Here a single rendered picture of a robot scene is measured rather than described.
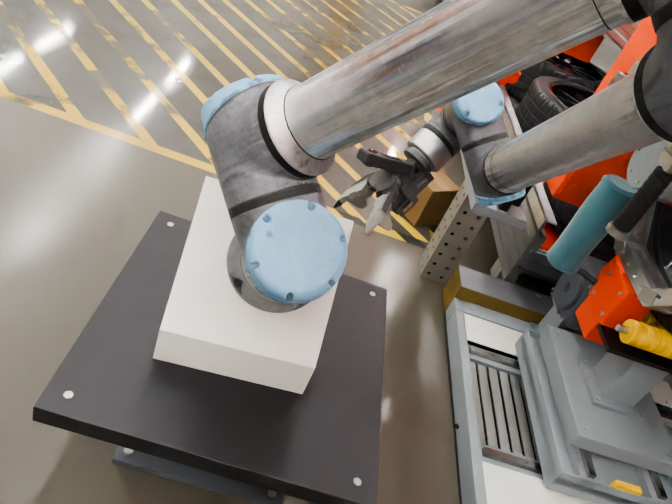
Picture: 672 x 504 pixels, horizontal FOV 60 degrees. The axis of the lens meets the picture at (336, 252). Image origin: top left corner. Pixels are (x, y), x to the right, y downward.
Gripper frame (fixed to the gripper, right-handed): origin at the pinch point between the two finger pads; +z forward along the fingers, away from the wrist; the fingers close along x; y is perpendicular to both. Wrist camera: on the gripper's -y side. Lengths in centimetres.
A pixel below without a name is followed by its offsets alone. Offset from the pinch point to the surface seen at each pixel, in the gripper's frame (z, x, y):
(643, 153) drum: -55, -20, 27
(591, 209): -45, -9, 41
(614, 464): -8, -32, 93
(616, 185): -51, -12, 38
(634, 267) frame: -42, -21, 52
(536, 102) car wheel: -109, 102, 99
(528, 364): -13, 1, 84
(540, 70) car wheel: -142, 142, 119
